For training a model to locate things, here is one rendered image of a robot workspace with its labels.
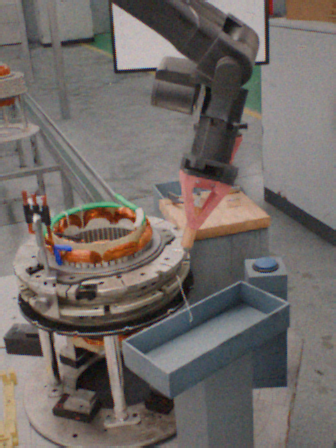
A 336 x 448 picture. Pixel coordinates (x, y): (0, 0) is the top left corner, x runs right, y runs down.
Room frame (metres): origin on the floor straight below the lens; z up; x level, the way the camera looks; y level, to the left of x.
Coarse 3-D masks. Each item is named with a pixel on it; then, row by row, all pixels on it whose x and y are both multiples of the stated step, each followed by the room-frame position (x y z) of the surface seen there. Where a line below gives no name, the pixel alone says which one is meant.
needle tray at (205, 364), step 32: (256, 288) 0.87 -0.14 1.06; (192, 320) 0.82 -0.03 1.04; (224, 320) 0.84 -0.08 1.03; (256, 320) 0.83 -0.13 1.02; (288, 320) 0.81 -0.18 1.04; (128, 352) 0.73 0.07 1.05; (160, 352) 0.77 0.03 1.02; (192, 352) 0.76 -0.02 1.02; (224, 352) 0.72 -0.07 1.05; (160, 384) 0.68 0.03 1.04; (192, 384) 0.69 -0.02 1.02; (224, 384) 0.74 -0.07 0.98; (192, 416) 0.74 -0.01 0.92; (224, 416) 0.74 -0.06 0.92
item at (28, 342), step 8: (16, 328) 1.19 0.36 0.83; (24, 328) 1.18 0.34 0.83; (32, 328) 1.17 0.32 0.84; (8, 336) 1.16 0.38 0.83; (16, 336) 1.15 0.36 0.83; (24, 336) 1.15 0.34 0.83; (32, 336) 1.15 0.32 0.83; (8, 344) 1.15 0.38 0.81; (16, 344) 1.15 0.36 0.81; (24, 344) 1.14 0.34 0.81; (32, 344) 1.14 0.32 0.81; (40, 344) 1.13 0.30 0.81; (8, 352) 1.15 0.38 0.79; (16, 352) 1.15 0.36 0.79; (24, 352) 1.14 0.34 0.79; (32, 352) 1.14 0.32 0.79; (40, 352) 1.13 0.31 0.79
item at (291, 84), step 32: (288, 32) 3.56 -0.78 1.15; (320, 32) 3.27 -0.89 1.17; (288, 64) 3.56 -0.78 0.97; (320, 64) 3.25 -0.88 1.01; (288, 96) 3.56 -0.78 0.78; (320, 96) 3.24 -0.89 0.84; (288, 128) 3.56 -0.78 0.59; (320, 128) 3.23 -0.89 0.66; (288, 160) 3.56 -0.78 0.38; (320, 160) 3.23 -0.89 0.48; (288, 192) 3.56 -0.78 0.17; (320, 192) 3.22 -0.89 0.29; (320, 224) 3.24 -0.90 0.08
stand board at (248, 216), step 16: (240, 192) 1.31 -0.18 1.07; (160, 208) 1.29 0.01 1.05; (176, 208) 1.24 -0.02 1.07; (224, 208) 1.22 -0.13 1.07; (240, 208) 1.21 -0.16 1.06; (256, 208) 1.20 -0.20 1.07; (176, 224) 1.16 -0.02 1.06; (208, 224) 1.14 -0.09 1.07; (224, 224) 1.14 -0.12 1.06; (240, 224) 1.14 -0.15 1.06; (256, 224) 1.15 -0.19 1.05
